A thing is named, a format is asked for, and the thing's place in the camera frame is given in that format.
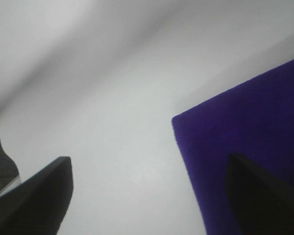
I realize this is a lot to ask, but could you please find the purple towel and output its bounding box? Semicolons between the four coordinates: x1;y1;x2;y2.
172;59;294;235

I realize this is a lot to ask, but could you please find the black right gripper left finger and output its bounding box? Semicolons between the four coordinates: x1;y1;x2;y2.
0;157;74;235

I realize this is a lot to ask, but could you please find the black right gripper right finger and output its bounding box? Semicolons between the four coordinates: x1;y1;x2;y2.
226;153;294;235

